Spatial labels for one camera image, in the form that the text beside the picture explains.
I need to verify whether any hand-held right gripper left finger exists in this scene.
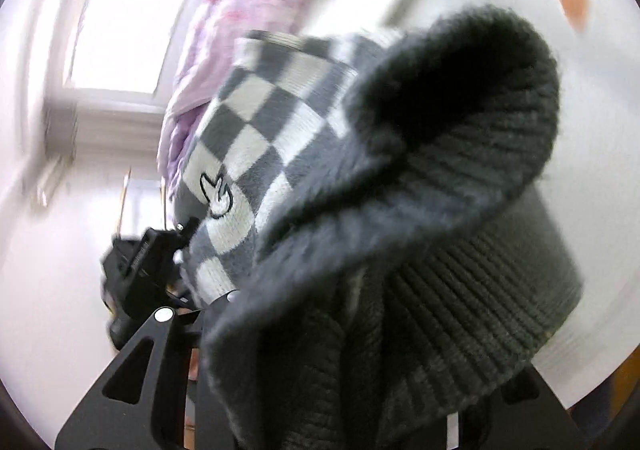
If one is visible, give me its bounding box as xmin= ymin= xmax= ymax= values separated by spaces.
xmin=55 ymin=290 xmax=242 ymax=450

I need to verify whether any window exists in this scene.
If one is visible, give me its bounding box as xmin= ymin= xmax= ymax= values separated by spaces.
xmin=62 ymin=0 xmax=197 ymax=97

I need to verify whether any wooden clothes rack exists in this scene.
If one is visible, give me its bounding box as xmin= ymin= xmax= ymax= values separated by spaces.
xmin=116 ymin=167 xmax=168 ymax=237

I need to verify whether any purple floral quilt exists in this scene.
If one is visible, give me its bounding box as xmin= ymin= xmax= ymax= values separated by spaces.
xmin=156 ymin=0 xmax=351 ymax=211

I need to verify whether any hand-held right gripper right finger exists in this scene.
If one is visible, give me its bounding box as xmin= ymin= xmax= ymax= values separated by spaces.
xmin=460 ymin=365 xmax=571 ymax=450

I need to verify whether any grey white checkered cardigan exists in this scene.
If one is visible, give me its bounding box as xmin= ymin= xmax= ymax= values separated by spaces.
xmin=172 ymin=5 xmax=586 ymax=450

